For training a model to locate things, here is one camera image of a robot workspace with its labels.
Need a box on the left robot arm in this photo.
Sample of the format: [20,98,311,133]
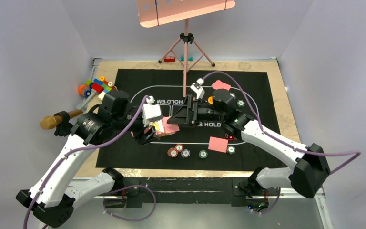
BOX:
[16,90,163,228]

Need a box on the gold microphone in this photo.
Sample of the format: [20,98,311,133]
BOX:
[40,109,83,130]

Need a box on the black poker table mat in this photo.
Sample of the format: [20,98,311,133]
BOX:
[96,69,284,171]

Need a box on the orange tape roll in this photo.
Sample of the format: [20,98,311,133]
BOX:
[78,84,91,98]

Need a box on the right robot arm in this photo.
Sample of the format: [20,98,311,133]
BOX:
[167,79,331,198]

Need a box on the pink music stand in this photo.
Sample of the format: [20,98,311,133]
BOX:
[136,0,236,97]

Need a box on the red poker chip stack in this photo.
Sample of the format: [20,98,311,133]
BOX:
[167,147,179,158]

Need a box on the red toy block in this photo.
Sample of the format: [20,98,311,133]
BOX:
[163,56,176,62]

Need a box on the black red all-in triangle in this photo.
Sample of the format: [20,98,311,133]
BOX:
[224,134,236,141]

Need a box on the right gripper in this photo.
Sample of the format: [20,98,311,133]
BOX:
[167,94,225,128]

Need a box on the blue poker chip stack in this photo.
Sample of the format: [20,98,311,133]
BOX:
[181,149,191,158]

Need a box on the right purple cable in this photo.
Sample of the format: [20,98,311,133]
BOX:
[202,71,361,216]

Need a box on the green poker chip stack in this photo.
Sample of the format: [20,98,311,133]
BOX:
[198,150,208,159]

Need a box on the aluminium rail frame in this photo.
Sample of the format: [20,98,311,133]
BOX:
[38,57,334,229]

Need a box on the playing card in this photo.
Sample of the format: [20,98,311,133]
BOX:
[214,84,231,91]
[208,136,228,153]
[212,80,227,89]

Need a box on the playing card deck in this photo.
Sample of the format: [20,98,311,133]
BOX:
[152,116,180,137]

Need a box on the purple cable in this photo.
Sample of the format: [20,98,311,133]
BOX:
[22,94,157,229]
[202,71,361,216]

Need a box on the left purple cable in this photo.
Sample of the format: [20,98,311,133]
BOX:
[22,94,157,229]

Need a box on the colourful toy block stack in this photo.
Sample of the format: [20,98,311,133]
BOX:
[85,76,117,101]

